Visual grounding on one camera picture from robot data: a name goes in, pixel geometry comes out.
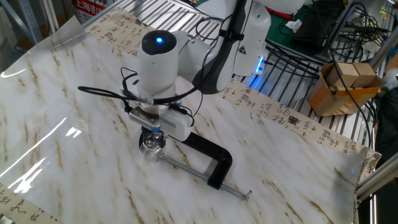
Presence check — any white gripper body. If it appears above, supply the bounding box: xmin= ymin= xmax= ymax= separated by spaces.
xmin=159 ymin=108 xmax=194 ymax=142

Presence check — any silver metal jar lid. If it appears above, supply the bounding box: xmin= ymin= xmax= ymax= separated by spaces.
xmin=144 ymin=133 xmax=164 ymax=147

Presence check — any small clear glass jar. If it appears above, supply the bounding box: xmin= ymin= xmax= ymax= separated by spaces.
xmin=138 ymin=131 xmax=168 ymax=163

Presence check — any black C-clamp with steel screw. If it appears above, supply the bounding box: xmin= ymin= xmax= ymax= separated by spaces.
xmin=138 ymin=126 xmax=253 ymax=201

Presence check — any beige calligraphy print paper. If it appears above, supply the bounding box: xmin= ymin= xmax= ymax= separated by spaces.
xmin=0 ymin=6 xmax=382 ymax=224

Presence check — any marble pattern plastic sheet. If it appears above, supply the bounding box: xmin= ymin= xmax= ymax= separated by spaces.
xmin=0 ymin=14 xmax=365 ymax=224

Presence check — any green mat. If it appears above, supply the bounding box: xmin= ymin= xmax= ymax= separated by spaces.
xmin=266 ymin=6 xmax=315 ymax=57

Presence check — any open brown cardboard box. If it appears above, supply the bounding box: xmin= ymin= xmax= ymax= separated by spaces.
xmin=307 ymin=61 xmax=383 ymax=118

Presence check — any red and white sign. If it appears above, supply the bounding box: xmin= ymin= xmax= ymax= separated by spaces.
xmin=72 ymin=0 xmax=108 ymax=17

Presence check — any white crumpled paper scrap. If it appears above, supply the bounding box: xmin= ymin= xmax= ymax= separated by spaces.
xmin=285 ymin=19 xmax=303 ymax=34

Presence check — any black device on green mat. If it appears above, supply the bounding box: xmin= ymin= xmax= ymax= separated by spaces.
xmin=290 ymin=6 xmax=335 ymax=54

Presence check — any grey steel shelf upright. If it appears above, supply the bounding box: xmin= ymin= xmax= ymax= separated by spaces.
xmin=17 ymin=0 xmax=43 ymax=44

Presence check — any small brown cardboard box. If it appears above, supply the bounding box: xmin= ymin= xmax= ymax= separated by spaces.
xmin=325 ymin=63 xmax=360 ymax=88
xmin=353 ymin=62 xmax=379 ymax=88

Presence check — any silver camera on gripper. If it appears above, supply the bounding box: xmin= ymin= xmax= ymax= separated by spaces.
xmin=128 ymin=106 xmax=162 ymax=132

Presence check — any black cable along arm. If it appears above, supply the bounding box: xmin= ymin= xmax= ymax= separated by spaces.
xmin=77 ymin=0 xmax=249 ymax=127

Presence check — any aluminium frame profile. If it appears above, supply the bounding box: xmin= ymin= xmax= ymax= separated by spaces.
xmin=368 ymin=29 xmax=398 ymax=71
xmin=356 ymin=157 xmax=398 ymax=202

